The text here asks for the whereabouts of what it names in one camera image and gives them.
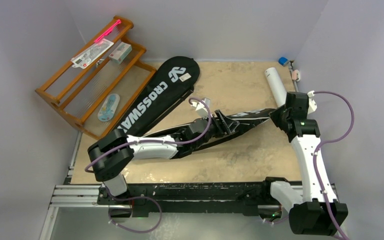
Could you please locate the white shuttlecock tube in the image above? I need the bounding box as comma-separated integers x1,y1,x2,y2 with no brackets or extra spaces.
264,67,287,107

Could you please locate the pink white small object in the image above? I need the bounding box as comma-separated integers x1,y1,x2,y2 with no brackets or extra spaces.
291,69,301,82

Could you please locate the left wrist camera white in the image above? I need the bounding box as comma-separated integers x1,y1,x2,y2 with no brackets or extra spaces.
190,97,211,118

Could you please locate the blue small object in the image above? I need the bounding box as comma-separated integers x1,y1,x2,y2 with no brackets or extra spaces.
278,57,290,67

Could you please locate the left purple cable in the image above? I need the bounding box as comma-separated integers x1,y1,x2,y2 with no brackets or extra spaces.
84,97,213,233

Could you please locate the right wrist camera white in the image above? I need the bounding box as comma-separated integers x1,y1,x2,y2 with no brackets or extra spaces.
307,90,317,115

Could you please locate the blue toothbrush blister pack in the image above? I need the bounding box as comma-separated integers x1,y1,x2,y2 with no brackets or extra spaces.
97,93,120,122

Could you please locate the small teal white box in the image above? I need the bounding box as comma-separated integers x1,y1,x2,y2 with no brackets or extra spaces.
108,41,133,64

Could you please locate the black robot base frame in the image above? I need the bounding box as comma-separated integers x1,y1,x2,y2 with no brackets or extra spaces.
51,180,341,221

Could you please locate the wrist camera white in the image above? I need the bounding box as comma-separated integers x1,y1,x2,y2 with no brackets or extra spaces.
307,90,317,115
190,97,211,118

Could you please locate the pink pen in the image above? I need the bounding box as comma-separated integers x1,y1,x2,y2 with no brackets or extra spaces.
93,19,122,43

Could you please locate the wooden tiered shelf rack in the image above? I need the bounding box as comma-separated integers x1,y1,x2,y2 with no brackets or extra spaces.
35,15,157,140

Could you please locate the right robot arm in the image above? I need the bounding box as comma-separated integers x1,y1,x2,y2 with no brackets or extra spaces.
260,92,348,237

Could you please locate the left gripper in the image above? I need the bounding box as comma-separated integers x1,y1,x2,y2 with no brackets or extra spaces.
191,109,238,150

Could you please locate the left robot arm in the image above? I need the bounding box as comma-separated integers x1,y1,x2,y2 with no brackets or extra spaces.
84,110,240,205

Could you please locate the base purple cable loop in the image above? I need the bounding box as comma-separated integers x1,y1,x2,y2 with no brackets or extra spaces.
108,196,163,234

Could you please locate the black racket bag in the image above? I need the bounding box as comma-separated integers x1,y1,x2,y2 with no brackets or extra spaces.
114,56,201,136
145,108,274,159

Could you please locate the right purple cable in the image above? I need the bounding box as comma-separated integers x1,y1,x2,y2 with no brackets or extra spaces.
307,91,355,240

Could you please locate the white packaged card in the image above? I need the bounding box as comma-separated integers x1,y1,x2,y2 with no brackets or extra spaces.
71,38,114,69

